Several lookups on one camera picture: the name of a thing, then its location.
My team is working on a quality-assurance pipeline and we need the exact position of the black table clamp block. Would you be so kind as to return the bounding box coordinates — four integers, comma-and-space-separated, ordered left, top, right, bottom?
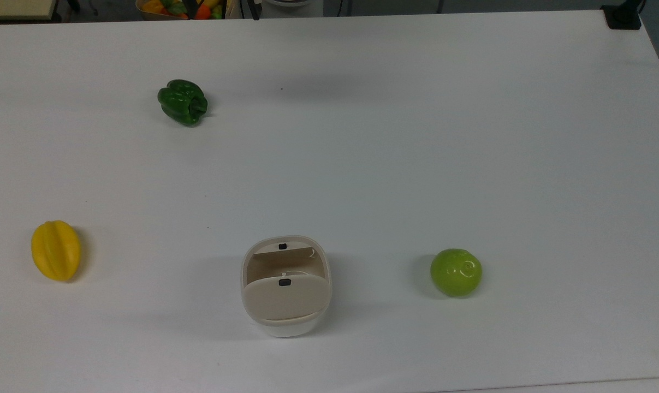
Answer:
601, 0, 644, 31

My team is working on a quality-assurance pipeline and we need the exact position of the basket of toy fruit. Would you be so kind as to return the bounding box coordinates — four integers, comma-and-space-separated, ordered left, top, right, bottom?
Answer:
135, 0, 237, 21

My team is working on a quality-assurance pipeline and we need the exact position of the beige garbage bin lid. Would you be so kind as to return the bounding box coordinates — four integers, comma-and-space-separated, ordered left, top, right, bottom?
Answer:
242, 275, 330, 323

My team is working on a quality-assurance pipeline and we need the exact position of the green apple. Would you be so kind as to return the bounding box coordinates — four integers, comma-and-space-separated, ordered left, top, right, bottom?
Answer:
430, 248, 483, 297

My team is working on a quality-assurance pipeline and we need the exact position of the beige plastic garbage bin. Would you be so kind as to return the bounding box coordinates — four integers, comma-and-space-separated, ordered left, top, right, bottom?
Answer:
240, 235, 333, 338

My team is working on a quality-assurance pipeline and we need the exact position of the yellow starfruit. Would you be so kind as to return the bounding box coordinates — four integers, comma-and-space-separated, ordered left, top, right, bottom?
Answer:
31, 220, 82, 282

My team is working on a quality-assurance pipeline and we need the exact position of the green bell pepper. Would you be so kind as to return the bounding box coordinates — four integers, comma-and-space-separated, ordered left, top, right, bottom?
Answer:
157, 79, 209, 127

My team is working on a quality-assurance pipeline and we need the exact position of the tan wooden board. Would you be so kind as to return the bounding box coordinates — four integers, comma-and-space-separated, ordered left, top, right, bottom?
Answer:
0, 0, 58, 21

